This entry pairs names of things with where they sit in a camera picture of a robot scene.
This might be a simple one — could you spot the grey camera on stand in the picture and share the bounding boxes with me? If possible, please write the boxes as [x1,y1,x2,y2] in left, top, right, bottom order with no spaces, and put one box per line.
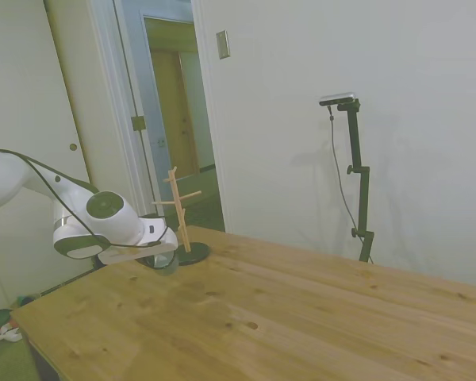
[319,91,359,107]

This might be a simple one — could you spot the black camera stand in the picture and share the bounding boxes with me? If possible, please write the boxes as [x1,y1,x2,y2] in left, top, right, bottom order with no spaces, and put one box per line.
[336,98,376,264]

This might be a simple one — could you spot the blue round plate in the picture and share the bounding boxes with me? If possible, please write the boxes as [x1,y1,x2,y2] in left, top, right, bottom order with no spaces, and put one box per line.
[144,252,180,276]

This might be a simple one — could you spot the open white door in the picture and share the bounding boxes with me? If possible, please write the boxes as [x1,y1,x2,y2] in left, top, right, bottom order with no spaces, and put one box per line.
[114,0,171,217]

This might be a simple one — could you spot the white floor object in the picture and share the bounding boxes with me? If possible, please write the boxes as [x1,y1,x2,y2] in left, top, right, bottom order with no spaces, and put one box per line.
[0,321,24,343]

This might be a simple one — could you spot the white closet door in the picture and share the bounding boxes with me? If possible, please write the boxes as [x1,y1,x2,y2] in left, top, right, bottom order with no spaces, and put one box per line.
[0,0,100,306]

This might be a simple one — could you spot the white door frame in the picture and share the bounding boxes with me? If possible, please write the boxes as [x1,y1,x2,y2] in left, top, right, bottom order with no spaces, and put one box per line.
[87,0,152,207]

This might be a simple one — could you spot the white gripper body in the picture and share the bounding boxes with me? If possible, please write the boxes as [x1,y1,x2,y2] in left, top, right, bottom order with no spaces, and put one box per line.
[98,239,179,267]

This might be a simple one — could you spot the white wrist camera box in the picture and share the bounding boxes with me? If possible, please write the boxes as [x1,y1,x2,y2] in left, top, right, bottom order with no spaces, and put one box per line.
[140,216,179,245]

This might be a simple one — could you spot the metal wall switch plate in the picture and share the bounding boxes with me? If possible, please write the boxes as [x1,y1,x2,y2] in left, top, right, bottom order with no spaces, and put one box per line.
[215,29,232,61]

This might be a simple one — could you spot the wooden inner door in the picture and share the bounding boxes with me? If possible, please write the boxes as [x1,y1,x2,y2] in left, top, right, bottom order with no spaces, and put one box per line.
[149,48,202,180]

